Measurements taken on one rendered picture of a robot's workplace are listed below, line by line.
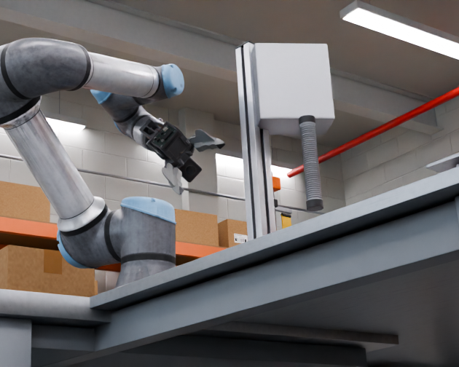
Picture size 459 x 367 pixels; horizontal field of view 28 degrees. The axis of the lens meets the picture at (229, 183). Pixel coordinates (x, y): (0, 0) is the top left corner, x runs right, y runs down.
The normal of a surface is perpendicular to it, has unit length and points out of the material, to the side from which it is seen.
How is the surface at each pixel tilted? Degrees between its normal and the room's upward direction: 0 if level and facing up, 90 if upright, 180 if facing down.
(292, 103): 90
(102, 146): 90
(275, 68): 90
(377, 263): 90
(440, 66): 180
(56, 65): 112
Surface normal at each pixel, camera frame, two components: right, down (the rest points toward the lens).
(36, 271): 0.61, -0.30
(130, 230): -0.54, -0.22
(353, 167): -0.81, -0.15
